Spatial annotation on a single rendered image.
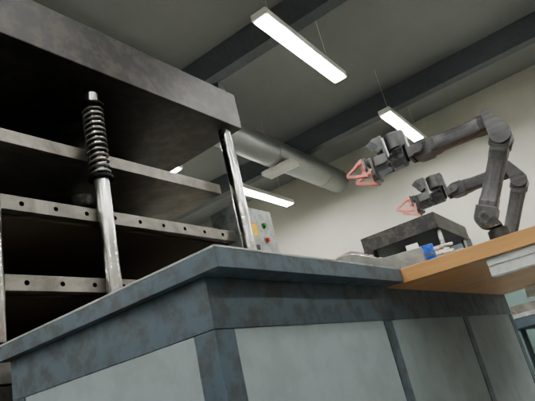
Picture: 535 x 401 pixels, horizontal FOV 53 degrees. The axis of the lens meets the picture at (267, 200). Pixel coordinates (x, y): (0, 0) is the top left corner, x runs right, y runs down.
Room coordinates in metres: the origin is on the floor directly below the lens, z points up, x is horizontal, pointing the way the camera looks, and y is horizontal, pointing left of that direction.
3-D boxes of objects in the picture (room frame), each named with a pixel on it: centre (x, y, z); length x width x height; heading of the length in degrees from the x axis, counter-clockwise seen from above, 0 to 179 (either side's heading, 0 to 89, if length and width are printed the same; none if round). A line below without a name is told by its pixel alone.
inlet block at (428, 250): (1.59, -0.44, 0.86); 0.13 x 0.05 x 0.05; 74
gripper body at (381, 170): (1.74, -0.41, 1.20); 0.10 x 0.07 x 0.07; 155
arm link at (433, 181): (2.24, -0.76, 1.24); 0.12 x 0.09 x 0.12; 64
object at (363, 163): (1.74, -0.33, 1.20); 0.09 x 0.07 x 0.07; 65
